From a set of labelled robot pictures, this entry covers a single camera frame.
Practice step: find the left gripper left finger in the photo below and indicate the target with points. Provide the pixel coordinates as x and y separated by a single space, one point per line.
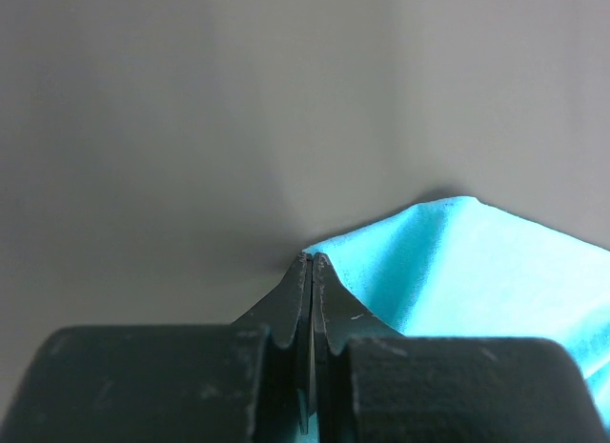
282 406

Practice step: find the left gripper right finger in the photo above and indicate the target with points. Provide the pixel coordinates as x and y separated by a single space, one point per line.
337 318

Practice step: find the bright cyan t shirt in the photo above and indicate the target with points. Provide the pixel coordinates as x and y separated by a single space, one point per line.
459 267

